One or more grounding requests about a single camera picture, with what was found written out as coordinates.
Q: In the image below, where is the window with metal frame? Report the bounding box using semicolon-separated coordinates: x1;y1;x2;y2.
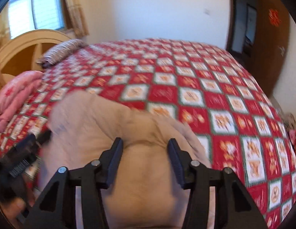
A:
8;0;71;39

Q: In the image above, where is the person's left hand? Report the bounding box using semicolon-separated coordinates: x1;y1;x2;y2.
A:
0;198;26;222

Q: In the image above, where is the metal door handle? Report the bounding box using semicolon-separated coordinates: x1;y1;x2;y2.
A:
278;46;285;57

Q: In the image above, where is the red patchwork bear bedspread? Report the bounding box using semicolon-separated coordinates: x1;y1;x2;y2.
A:
0;39;296;228

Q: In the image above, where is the striped pillow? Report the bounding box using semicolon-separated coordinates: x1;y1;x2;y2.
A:
36;39;88;68

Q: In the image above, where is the cream and wood headboard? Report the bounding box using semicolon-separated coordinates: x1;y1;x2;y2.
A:
0;30;71;89

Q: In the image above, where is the lilac quilted puffer jacket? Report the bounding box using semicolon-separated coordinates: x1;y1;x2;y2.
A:
38;90;211;228

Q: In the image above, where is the brown wooden door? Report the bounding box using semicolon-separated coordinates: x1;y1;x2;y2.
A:
246;0;290;96

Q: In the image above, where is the pink folded floral quilt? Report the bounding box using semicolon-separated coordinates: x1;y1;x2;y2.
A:
0;71;44;132

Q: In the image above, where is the red double-happiness door sticker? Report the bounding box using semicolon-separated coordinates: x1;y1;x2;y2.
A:
269;9;281;27

